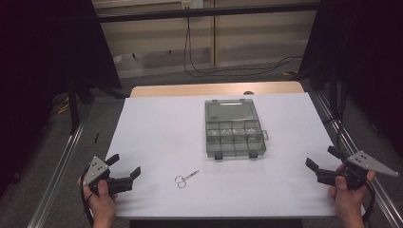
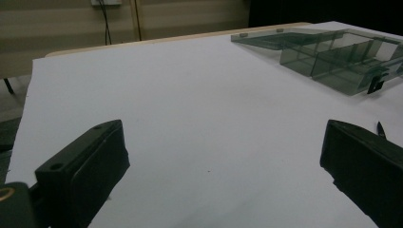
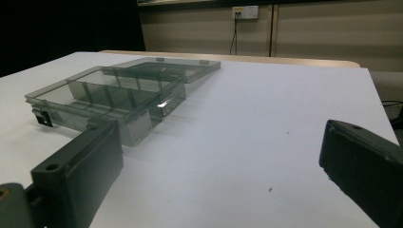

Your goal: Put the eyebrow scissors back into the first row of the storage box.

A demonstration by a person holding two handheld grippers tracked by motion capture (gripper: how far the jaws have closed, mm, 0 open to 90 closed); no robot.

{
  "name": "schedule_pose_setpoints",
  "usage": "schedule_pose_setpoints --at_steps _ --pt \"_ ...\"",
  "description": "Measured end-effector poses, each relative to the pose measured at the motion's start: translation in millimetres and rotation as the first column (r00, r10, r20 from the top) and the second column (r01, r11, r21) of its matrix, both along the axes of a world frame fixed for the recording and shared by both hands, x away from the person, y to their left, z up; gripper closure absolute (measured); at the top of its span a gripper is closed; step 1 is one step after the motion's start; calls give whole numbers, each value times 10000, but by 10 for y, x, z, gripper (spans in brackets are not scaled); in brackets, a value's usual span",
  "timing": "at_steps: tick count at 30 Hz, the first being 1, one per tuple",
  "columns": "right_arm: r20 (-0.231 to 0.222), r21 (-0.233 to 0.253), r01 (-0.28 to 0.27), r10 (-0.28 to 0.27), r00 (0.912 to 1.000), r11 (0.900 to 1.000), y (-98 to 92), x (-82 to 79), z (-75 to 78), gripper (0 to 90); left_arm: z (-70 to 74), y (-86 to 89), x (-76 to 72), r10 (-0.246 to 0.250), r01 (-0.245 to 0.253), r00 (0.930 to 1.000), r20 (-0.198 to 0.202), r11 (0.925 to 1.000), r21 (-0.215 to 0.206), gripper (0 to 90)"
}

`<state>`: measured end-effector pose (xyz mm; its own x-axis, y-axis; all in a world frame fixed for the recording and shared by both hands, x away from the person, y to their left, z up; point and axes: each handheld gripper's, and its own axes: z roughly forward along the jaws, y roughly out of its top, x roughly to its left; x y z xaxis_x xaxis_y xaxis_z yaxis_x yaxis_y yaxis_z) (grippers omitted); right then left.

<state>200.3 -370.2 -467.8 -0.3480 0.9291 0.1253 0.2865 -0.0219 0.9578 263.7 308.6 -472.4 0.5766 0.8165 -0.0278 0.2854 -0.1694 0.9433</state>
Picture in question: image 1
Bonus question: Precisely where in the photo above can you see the white wall socket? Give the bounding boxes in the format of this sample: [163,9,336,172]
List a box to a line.
[181,0,204,10]

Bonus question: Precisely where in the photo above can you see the black curtain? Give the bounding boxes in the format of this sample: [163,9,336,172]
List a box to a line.
[0,0,123,198]
[298,0,403,157]

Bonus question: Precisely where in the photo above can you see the hand-held gripper black cable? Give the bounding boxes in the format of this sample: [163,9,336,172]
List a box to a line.
[79,172,96,228]
[361,180,376,224]

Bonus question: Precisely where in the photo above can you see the white table sheet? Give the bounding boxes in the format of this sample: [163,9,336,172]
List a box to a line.
[106,92,344,219]

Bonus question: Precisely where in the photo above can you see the person's left hand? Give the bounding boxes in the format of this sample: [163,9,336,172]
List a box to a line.
[78,175,119,222]

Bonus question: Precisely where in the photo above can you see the small silver scissors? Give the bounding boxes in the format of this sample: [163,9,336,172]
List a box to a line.
[174,169,201,189]

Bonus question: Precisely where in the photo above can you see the grey clear plastic organizer box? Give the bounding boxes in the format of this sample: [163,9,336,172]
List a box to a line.
[204,98,270,161]

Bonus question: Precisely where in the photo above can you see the black horizontal bar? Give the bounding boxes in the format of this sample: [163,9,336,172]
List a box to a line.
[95,2,319,24]

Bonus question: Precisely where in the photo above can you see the wooden table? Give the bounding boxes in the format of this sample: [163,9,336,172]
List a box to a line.
[129,81,305,99]

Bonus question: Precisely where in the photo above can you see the aluminium floor rail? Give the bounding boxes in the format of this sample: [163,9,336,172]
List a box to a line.
[27,122,86,228]
[312,90,403,228]

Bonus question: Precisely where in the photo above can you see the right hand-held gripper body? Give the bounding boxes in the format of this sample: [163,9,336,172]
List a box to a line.
[316,150,399,192]

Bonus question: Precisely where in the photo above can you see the yellow floor cable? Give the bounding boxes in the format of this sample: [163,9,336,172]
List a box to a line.
[56,94,71,116]

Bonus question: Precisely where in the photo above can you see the black metal stand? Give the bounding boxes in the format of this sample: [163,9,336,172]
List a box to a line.
[67,75,96,136]

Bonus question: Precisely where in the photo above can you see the right hand-held gripper black cable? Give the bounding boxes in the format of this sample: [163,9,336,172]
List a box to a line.
[361,180,376,224]

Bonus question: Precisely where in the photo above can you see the black floor cable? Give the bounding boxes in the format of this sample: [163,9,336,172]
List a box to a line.
[182,15,304,78]

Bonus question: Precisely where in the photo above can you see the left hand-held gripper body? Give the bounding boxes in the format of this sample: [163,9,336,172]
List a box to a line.
[83,156,134,196]

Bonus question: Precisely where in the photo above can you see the person's right hand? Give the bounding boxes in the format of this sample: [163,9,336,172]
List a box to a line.
[328,164,376,219]

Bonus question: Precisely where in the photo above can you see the left hand-held gripper black cable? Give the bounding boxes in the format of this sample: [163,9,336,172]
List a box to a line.
[79,172,96,228]

